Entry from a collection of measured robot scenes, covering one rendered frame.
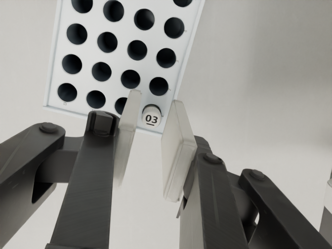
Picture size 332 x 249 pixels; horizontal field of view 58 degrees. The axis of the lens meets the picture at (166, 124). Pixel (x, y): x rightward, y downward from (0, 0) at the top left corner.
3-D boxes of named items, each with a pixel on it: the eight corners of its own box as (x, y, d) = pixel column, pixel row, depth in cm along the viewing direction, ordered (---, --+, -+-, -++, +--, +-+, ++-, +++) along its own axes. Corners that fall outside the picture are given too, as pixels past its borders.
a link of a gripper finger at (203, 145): (197, 181, 11) (271, 197, 11) (185, 132, 16) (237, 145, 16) (186, 213, 12) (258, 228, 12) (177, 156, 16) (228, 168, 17)
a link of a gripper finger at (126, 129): (119, 192, 13) (103, 188, 13) (131, 134, 20) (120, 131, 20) (135, 130, 12) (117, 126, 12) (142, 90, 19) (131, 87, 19)
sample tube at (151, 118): (157, 110, 24) (158, 131, 19) (142, 106, 23) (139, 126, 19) (161, 95, 23) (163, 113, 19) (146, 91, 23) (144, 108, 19)
